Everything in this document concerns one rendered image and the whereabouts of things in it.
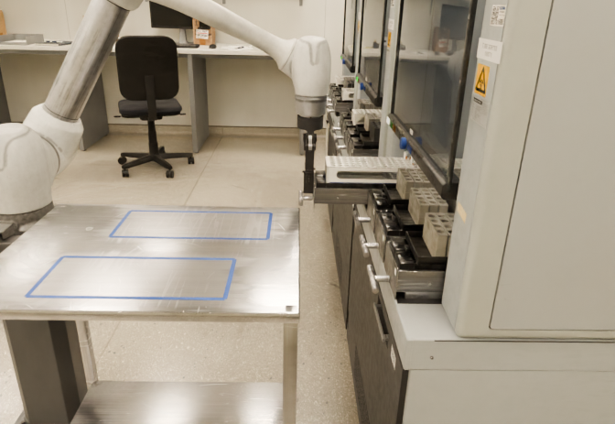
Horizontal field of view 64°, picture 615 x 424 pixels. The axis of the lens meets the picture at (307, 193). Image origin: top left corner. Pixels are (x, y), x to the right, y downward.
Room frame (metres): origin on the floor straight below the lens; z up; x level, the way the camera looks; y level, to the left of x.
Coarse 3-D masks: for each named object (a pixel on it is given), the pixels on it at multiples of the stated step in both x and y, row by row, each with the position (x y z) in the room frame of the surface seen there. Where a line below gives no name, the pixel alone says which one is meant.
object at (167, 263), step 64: (0, 256) 0.85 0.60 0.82; (64, 256) 0.85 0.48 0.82; (128, 256) 0.86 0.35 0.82; (192, 256) 0.87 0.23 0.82; (256, 256) 0.87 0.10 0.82; (64, 320) 0.68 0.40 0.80; (128, 320) 0.68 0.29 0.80; (192, 320) 0.68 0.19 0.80; (256, 320) 0.68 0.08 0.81; (128, 384) 1.09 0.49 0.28; (192, 384) 1.10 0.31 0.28; (256, 384) 1.10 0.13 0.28
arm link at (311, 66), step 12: (312, 36) 1.37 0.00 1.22; (300, 48) 1.35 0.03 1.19; (312, 48) 1.34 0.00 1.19; (324, 48) 1.35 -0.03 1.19; (300, 60) 1.34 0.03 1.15; (312, 60) 1.33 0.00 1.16; (324, 60) 1.34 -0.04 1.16; (300, 72) 1.33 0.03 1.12; (312, 72) 1.33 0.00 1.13; (324, 72) 1.34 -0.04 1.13; (300, 84) 1.34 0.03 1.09; (312, 84) 1.33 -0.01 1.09; (324, 84) 1.34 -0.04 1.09; (312, 96) 1.33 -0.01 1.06
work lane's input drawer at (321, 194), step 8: (320, 176) 1.38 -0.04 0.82; (320, 184) 1.32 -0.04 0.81; (328, 184) 1.32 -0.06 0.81; (336, 184) 1.32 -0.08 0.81; (344, 184) 1.32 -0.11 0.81; (352, 184) 1.32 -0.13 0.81; (360, 184) 1.32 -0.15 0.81; (368, 184) 1.33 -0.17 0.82; (376, 184) 1.33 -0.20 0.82; (320, 192) 1.31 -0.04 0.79; (328, 192) 1.31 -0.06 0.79; (336, 192) 1.31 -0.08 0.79; (344, 192) 1.31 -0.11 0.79; (352, 192) 1.31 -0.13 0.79; (360, 192) 1.31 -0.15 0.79; (368, 192) 1.32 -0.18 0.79; (304, 200) 1.37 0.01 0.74; (312, 200) 1.37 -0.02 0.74; (320, 200) 1.31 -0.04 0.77; (328, 200) 1.31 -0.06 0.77; (336, 200) 1.31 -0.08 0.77; (344, 200) 1.31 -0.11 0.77; (352, 200) 1.31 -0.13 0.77; (360, 200) 1.31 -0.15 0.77
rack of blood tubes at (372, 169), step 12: (336, 168) 1.33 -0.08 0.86; (348, 168) 1.33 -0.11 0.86; (360, 168) 1.33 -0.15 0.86; (372, 168) 1.33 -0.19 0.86; (384, 168) 1.33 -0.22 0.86; (396, 168) 1.34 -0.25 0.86; (408, 168) 1.34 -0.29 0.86; (336, 180) 1.33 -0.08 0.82; (348, 180) 1.33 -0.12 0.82; (360, 180) 1.33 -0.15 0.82; (372, 180) 1.33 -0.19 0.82; (384, 180) 1.34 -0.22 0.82
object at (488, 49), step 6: (480, 42) 0.83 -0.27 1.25; (486, 42) 0.81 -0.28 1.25; (492, 42) 0.78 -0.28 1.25; (498, 42) 0.76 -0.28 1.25; (480, 48) 0.83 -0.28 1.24; (486, 48) 0.81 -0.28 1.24; (492, 48) 0.78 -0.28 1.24; (498, 48) 0.76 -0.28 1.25; (480, 54) 0.83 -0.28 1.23; (486, 54) 0.80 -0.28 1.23; (492, 54) 0.78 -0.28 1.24; (498, 54) 0.75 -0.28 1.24; (492, 60) 0.77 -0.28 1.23; (498, 60) 0.75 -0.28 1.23
